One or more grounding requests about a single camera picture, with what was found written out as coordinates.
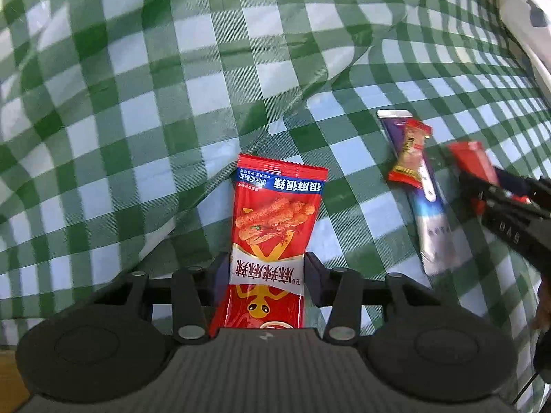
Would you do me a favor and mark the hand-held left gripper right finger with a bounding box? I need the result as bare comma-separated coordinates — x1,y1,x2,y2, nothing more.
304,252,440,343

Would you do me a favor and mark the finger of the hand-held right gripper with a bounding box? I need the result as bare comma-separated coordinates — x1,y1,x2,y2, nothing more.
458,172,551,224
495,169,551,212

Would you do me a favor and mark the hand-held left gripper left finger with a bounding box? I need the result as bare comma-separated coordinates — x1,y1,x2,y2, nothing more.
92,252,230,341

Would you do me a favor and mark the long plain red packet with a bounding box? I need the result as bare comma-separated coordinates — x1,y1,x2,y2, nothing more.
448,141,532,216

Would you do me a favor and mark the red spicy strips packet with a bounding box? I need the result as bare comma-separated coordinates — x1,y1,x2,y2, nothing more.
209,153,329,336

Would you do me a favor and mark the person's right hand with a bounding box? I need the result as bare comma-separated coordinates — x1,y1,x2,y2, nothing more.
533,279,551,333

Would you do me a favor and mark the purple silver long packet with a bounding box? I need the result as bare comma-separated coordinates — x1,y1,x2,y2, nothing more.
376,109,460,276

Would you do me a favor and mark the small orange red packet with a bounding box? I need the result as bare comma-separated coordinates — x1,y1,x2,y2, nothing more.
388,119,432,189

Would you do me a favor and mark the white printed cloth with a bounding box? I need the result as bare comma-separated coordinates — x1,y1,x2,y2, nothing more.
491,0,551,109

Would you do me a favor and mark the green checkered blanket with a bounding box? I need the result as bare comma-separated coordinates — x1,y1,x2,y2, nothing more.
0,0,551,413

